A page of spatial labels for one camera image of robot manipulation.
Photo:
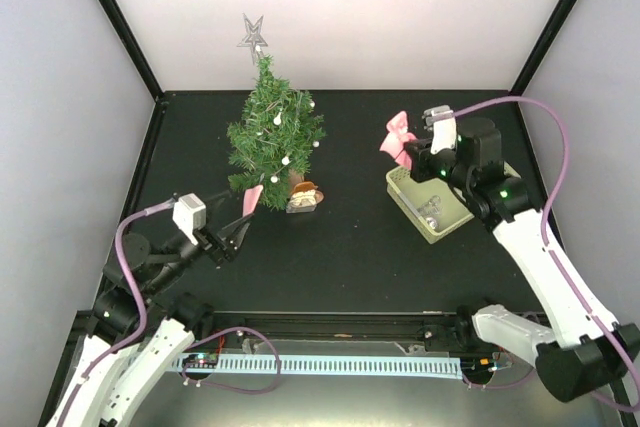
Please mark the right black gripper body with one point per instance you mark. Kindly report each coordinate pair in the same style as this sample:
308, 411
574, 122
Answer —
423, 172

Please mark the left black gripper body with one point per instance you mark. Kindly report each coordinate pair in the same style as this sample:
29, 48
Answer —
216, 247

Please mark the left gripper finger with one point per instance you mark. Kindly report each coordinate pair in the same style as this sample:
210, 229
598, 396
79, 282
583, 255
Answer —
233, 234
217, 199

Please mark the pink cone ornament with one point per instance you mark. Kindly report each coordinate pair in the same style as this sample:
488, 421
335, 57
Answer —
251, 199

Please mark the pink star ornament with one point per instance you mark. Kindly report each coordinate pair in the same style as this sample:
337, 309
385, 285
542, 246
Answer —
397, 135

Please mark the green plastic basket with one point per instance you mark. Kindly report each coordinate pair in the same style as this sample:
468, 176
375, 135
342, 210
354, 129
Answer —
491, 194

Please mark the clear battery box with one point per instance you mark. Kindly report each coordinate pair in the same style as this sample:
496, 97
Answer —
303, 206

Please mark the small green christmas tree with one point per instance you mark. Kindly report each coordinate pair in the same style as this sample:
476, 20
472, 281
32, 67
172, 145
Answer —
274, 138

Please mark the brown white plush ornament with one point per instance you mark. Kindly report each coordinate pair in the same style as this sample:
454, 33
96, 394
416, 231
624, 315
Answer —
307, 190

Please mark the silver star tree topper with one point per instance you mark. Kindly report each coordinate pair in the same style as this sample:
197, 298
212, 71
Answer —
253, 39

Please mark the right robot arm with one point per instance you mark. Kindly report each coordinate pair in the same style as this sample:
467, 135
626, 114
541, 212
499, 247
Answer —
584, 347

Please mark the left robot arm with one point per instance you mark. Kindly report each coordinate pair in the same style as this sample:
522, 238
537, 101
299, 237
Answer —
130, 339

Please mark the silver merry christmas sign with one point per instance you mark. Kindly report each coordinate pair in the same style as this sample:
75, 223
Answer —
432, 207

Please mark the small circuit board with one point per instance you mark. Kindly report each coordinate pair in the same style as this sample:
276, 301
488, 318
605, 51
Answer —
201, 360

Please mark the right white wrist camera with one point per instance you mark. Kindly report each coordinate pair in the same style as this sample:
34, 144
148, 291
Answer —
441, 123

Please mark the black aluminium rail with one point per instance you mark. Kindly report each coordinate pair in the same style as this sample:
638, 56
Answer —
436, 331

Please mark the light blue slotted cable duct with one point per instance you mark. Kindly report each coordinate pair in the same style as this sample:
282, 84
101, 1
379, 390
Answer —
329, 365

